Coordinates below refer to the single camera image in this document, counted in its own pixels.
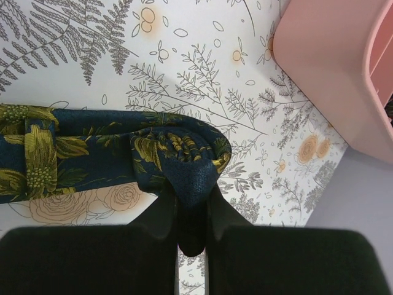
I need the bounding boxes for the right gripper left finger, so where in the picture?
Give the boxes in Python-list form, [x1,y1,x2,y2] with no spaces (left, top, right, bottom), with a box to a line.
[1,195,178,294]

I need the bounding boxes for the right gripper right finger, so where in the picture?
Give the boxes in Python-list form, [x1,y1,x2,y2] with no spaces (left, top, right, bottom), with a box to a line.
[206,187,384,294]

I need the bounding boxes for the navy yellow floral tie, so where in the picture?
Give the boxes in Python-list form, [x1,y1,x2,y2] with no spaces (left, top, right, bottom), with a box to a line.
[1,104,232,256]

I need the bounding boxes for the floral table mat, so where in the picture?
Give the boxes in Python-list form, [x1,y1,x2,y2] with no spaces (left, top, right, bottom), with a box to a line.
[1,1,347,227]

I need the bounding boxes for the pink compartment tray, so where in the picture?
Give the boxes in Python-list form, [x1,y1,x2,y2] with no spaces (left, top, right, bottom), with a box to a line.
[273,1,392,163]

